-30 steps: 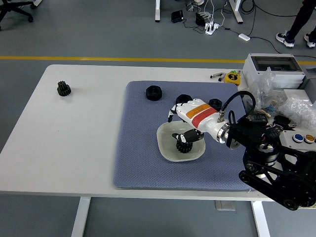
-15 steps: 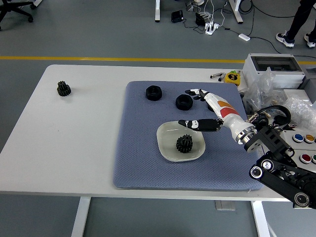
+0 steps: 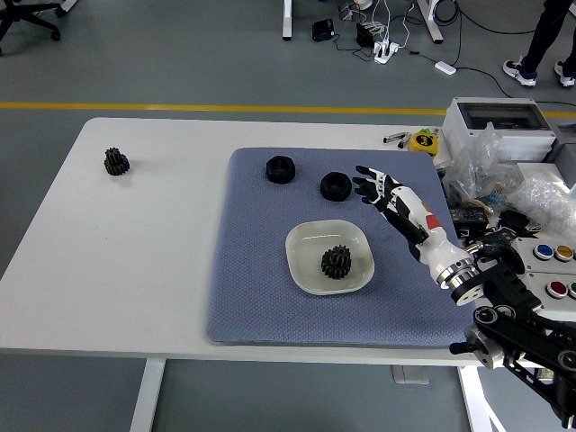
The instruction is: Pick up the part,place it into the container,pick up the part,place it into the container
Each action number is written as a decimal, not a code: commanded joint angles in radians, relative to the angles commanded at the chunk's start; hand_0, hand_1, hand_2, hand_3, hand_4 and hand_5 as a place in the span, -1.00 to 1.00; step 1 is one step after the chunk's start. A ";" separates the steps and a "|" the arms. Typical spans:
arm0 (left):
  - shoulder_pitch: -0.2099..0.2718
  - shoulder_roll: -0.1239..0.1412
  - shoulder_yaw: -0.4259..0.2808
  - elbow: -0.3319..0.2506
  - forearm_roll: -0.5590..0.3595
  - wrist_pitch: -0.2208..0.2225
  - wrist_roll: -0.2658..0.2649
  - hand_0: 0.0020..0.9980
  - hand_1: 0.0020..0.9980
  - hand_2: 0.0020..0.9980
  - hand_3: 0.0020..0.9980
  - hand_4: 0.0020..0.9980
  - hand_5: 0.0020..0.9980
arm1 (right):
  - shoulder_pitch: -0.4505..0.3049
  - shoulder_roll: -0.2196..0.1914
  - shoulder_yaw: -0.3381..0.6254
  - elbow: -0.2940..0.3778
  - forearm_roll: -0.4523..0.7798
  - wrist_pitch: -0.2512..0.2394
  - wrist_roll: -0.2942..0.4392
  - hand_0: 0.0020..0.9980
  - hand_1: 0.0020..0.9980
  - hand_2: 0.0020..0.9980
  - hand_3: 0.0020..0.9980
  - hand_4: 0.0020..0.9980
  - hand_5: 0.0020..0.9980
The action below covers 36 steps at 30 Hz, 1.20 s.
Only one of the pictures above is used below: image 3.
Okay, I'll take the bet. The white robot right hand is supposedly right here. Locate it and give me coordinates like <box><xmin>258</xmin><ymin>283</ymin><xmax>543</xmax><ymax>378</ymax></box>
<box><xmin>352</xmin><ymin>165</ymin><xmax>472</xmax><ymax>278</ymax></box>

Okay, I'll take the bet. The white open box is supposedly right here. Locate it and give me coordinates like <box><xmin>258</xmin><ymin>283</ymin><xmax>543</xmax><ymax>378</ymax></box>
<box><xmin>517</xmin><ymin>123</ymin><xmax>576</xmax><ymax>199</ymax></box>

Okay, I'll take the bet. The black office chair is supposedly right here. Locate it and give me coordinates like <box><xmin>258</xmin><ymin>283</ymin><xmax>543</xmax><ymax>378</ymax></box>
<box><xmin>0</xmin><ymin>0</ymin><xmax>65</xmax><ymax>56</ymax></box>

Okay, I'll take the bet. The black floor cable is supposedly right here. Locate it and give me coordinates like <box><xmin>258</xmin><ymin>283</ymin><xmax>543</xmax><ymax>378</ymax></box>
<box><xmin>454</xmin><ymin>66</ymin><xmax>514</xmax><ymax>99</ymax></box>

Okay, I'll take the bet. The black digital display module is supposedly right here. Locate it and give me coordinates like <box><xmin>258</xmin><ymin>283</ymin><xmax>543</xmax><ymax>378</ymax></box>
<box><xmin>450</xmin><ymin>207</ymin><xmax>490</xmax><ymax>226</ymax></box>

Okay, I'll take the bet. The black box on floor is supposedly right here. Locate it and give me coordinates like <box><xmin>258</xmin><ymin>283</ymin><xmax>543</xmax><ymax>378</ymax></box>
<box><xmin>311</xmin><ymin>18</ymin><xmax>336</xmax><ymax>43</ymax></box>

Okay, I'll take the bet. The yellow tape measure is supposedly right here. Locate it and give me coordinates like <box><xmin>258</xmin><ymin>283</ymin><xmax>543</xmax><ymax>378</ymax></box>
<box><xmin>408</xmin><ymin>129</ymin><xmax>440</xmax><ymax>157</ymax></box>

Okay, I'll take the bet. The large black hex nut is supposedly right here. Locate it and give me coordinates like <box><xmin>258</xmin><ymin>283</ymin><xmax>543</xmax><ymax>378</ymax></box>
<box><xmin>264</xmin><ymin>155</ymin><xmax>297</xmax><ymax>185</ymax></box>

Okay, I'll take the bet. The white push-button control box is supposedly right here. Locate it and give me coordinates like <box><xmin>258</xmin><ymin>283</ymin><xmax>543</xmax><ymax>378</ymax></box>
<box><xmin>512</xmin><ymin>236</ymin><xmax>576</xmax><ymax>316</ymax></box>

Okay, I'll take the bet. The bubble wrap sheet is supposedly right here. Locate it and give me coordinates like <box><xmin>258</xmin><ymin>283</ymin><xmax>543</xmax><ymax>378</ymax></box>
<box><xmin>512</xmin><ymin>173</ymin><xmax>576</xmax><ymax>235</ymax></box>

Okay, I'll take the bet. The white table leg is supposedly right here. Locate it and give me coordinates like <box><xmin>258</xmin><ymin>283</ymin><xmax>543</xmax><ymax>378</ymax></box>
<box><xmin>130</xmin><ymin>359</ymin><xmax>166</xmax><ymax>432</ymax></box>
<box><xmin>458</xmin><ymin>364</ymin><xmax>508</xmax><ymax>432</ymax></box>

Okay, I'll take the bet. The clear plastic bag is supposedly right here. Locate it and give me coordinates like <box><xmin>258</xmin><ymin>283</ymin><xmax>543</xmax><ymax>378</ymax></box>
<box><xmin>443</xmin><ymin>121</ymin><xmax>518</xmax><ymax>212</ymax></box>

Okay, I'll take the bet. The grey table control bracket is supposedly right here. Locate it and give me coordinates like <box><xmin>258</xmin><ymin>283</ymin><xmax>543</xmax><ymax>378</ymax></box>
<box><xmin>391</xmin><ymin>364</ymin><xmax>431</xmax><ymax>385</ymax></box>

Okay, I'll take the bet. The white power strip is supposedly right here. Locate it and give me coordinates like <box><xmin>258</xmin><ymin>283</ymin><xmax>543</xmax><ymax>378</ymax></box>
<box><xmin>373</xmin><ymin>40</ymin><xmax>401</xmax><ymax>65</ymax></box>

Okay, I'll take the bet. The white square dish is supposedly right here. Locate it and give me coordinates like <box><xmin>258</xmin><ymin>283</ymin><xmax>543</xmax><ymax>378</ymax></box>
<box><xmin>285</xmin><ymin>219</ymin><xmax>376</xmax><ymax>296</ymax></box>

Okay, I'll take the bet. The black stepped double gear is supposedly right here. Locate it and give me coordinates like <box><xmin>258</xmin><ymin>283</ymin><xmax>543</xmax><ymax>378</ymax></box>
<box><xmin>103</xmin><ymin>147</ymin><xmax>131</xmax><ymax>177</ymax></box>

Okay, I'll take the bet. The white desk leg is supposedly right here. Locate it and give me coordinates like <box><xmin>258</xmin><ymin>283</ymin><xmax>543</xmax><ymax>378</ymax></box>
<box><xmin>282</xmin><ymin>0</ymin><xmax>295</xmax><ymax>42</ymax></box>
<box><xmin>416</xmin><ymin>0</ymin><xmax>446</xmax><ymax>44</ymax></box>

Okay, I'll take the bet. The grey electrical enclosure box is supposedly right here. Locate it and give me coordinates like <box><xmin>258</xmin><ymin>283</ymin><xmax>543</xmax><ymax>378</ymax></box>
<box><xmin>443</xmin><ymin>96</ymin><xmax>558</xmax><ymax>167</ymax></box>

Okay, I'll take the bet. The large black gear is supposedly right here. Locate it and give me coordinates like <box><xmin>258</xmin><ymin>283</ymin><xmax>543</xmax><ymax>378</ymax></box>
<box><xmin>320</xmin><ymin>251</ymin><xmax>351</xmax><ymax>281</ymax></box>

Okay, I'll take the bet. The person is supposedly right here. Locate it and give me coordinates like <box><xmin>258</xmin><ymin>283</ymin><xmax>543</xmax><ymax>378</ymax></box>
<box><xmin>502</xmin><ymin>0</ymin><xmax>576</xmax><ymax>88</ymax></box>

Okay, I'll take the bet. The blue-grey textured mat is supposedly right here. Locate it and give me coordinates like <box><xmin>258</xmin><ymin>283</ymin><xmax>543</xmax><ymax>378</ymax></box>
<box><xmin>205</xmin><ymin>147</ymin><xmax>482</xmax><ymax>347</ymax></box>

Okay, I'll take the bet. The medium black hex nut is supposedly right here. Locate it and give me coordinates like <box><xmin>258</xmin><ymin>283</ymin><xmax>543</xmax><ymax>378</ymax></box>
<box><xmin>319</xmin><ymin>171</ymin><xmax>352</xmax><ymax>203</ymax></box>

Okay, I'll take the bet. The black adapter block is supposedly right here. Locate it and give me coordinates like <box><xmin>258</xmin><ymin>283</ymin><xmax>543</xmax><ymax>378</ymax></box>
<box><xmin>498</xmin><ymin>210</ymin><xmax>532</xmax><ymax>235</ymax></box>

